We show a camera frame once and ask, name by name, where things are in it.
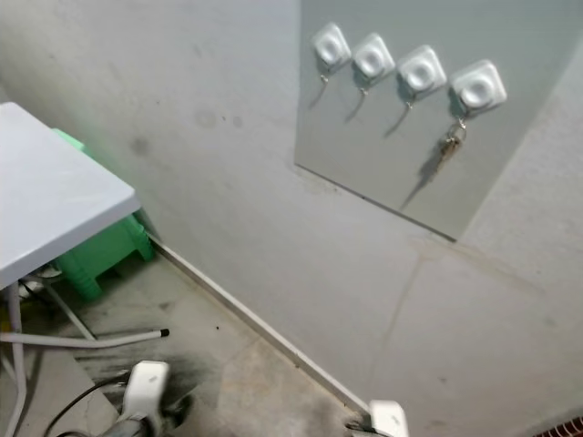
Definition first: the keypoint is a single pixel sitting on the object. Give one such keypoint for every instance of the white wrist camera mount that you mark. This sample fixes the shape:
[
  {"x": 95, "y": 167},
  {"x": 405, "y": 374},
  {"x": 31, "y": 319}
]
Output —
[
  {"x": 148, "y": 387},
  {"x": 388, "y": 419}
]

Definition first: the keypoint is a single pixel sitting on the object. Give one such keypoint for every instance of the red brick tile strip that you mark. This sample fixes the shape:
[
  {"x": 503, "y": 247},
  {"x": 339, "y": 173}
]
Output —
[{"x": 572, "y": 429}]

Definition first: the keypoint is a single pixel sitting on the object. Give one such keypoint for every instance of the white baseboard strip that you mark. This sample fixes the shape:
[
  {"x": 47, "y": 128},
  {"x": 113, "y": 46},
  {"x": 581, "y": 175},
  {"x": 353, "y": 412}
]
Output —
[{"x": 255, "y": 319}]

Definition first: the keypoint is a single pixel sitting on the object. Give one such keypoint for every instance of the white square wall hook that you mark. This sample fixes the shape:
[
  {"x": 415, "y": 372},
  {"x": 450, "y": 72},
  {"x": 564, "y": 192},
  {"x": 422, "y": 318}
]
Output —
[
  {"x": 373, "y": 58},
  {"x": 422, "y": 70},
  {"x": 478, "y": 87},
  {"x": 331, "y": 45}
]

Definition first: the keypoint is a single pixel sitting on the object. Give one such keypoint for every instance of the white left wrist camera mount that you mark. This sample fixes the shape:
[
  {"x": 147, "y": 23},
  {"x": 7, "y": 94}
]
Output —
[{"x": 148, "y": 387}]

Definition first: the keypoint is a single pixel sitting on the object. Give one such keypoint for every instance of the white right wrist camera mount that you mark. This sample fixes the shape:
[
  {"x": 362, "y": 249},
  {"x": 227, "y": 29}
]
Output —
[{"x": 388, "y": 419}]

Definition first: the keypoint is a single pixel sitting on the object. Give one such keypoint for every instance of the green plastic stool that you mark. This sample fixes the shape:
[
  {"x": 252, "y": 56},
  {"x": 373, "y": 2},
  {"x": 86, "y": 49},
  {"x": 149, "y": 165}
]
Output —
[{"x": 105, "y": 255}]

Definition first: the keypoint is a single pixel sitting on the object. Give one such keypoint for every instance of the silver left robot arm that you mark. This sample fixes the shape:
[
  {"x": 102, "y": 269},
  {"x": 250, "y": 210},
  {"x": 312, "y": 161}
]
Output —
[{"x": 141, "y": 427}]

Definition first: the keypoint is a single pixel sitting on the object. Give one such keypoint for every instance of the white folding table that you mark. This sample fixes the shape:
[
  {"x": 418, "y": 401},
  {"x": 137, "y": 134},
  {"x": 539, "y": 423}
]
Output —
[{"x": 55, "y": 191}]

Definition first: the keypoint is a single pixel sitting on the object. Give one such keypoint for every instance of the grey wall board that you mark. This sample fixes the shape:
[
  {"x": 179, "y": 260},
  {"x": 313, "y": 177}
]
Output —
[{"x": 373, "y": 155}]

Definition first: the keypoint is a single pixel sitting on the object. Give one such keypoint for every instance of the metal key bunch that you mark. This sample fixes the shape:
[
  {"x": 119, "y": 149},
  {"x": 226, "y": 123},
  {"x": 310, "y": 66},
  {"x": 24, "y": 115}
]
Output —
[{"x": 449, "y": 146}]

